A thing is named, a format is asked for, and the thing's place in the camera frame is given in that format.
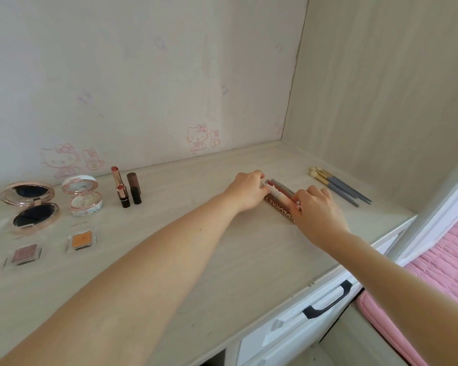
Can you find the pink lipstick with gold base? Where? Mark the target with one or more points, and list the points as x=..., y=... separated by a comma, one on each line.
x=121, y=188

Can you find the person's right fingers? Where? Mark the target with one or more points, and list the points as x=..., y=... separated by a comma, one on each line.
x=309, y=194

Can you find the grey cosmetic pencil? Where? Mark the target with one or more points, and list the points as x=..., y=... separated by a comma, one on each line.
x=284, y=186

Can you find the rose gold compact mirror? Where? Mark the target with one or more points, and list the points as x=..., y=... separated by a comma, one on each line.
x=32, y=207

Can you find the person's left forearm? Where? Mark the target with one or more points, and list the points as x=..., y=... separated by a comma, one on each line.
x=137, y=282

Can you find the red cosmetic pencil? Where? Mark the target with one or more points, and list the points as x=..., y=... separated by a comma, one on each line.
x=270, y=184

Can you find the white bed frame post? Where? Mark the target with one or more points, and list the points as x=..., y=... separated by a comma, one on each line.
x=431, y=201

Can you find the person's left hand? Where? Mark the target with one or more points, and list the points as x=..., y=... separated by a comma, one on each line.
x=244, y=192

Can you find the pink cartoon cat wall sticker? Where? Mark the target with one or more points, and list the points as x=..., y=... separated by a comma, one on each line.
x=203, y=137
x=70, y=160

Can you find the white drawer front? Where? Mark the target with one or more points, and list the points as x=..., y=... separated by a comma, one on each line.
x=290, y=320

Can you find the pink quilted bed cover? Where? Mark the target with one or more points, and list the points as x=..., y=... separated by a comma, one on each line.
x=435, y=270

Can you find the white floral powder compact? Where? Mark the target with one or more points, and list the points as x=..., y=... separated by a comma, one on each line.
x=83, y=196

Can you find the person's right forearm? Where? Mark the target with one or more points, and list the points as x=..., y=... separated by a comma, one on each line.
x=397, y=289

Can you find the brown cosmetic pen box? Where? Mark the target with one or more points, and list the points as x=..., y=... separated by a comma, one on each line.
x=280, y=210

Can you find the orange eyeshadow pan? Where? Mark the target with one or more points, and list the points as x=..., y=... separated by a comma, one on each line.
x=81, y=241

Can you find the person's left fingers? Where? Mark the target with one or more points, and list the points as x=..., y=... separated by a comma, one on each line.
x=260, y=186

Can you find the person's right hand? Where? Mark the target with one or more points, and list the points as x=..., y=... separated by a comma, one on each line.
x=320, y=217

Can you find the pink eyeshadow pan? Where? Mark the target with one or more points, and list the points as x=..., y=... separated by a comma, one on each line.
x=26, y=254

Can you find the brown lipstick cap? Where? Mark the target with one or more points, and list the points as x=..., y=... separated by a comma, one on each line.
x=134, y=188

